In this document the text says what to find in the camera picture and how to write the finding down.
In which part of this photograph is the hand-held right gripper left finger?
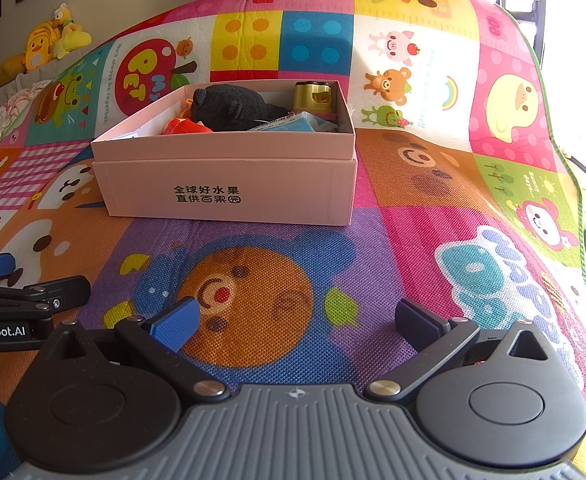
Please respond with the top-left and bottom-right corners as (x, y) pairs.
(49, 295), (230, 401)

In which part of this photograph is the blue white cotton pad pack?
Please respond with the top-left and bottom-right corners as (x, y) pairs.
(247, 111), (339, 134)

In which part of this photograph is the white pink patterned cloth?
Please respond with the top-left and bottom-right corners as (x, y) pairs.
(0, 87), (40, 144)

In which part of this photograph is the red toy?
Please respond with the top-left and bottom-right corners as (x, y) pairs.
(161, 117), (214, 136)

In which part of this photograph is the yellow plush toy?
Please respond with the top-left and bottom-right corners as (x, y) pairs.
(53, 3), (94, 60)

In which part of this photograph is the yellow duck plush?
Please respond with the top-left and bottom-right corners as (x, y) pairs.
(22, 24), (63, 74)

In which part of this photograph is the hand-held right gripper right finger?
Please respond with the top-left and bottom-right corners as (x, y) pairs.
(365, 298), (552, 404)

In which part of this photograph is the black plush toy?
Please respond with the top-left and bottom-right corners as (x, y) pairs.
(190, 83), (292, 133)

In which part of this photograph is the yellow pink toy cup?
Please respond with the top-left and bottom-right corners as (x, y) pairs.
(293, 81), (334, 115)

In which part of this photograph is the colourful cartoon play mat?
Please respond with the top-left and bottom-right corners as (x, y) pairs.
(0, 0), (586, 480)

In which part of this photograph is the pink cardboard box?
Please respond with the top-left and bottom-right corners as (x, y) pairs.
(90, 78), (358, 227)

